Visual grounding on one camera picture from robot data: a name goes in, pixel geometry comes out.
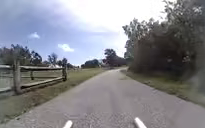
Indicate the distant dark tree clump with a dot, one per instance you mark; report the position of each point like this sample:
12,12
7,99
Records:
110,58

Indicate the grey asphalt road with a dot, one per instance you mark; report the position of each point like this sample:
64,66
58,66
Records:
106,100

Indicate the grass verge below trees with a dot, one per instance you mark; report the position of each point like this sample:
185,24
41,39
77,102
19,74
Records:
163,85

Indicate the robot's own part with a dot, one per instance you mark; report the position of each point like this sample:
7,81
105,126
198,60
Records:
68,124
140,123

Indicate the grass verge with fence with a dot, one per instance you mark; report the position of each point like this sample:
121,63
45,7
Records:
40,95

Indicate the dense roadside trees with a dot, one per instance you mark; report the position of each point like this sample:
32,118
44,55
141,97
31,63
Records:
170,46

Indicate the row of distant trees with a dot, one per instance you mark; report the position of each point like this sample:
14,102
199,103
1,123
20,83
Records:
20,55

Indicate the wooden rail fence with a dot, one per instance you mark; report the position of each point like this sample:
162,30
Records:
16,78

